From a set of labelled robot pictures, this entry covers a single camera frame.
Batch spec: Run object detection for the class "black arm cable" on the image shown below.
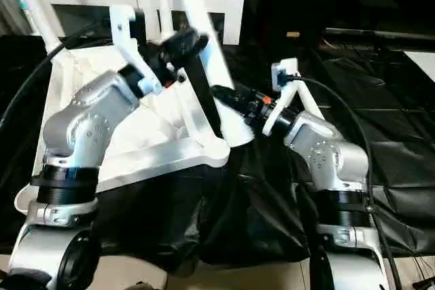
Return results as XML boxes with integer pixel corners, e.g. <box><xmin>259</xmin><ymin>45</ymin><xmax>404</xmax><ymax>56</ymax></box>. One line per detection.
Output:
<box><xmin>289</xmin><ymin>76</ymin><xmax>408</xmax><ymax>290</ymax></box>
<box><xmin>0</xmin><ymin>22</ymin><xmax>116</xmax><ymax>134</ymax></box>

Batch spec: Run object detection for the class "white flat board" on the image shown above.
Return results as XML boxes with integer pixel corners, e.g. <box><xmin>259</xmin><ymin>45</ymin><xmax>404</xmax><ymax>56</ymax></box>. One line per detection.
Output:
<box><xmin>406</xmin><ymin>50</ymin><xmax>435</xmax><ymax>77</ymax></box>

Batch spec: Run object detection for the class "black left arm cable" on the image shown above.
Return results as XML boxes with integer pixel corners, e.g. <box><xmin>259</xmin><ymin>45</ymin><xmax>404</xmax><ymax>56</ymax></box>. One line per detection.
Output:
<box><xmin>0</xmin><ymin>22</ymin><xmax>116</xmax><ymax>134</ymax></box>

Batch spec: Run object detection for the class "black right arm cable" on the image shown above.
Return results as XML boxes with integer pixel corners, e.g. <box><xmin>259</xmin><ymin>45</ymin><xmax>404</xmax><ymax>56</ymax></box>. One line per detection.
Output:
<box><xmin>289</xmin><ymin>76</ymin><xmax>408</xmax><ymax>290</ymax></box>

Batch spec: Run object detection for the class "teal white mop handle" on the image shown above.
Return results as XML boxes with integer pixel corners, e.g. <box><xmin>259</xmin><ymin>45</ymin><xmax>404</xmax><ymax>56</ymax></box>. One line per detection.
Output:
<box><xmin>14</xmin><ymin>0</ymin><xmax>32</xmax><ymax>22</ymax></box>

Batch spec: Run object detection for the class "black metal rail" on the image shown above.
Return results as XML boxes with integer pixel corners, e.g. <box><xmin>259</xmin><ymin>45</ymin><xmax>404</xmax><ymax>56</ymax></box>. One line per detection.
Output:
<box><xmin>325</xmin><ymin>27</ymin><xmax>435</xmax><ymax>39</ymax></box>

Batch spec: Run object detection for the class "white plastic table top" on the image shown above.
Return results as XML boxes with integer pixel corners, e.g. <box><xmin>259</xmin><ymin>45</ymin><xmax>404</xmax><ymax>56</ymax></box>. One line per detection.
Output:
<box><xmin>15</xmin><ymin>46</ymin><xmax>256</xmax><ymax>216</ymax></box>

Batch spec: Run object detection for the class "black plastic mat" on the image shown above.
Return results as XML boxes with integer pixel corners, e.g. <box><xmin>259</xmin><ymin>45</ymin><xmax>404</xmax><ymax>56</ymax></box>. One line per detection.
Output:
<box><xmin>0</xmin><ymin>32</ymin><xmax>435</xmax><ymax>270</ymax></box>

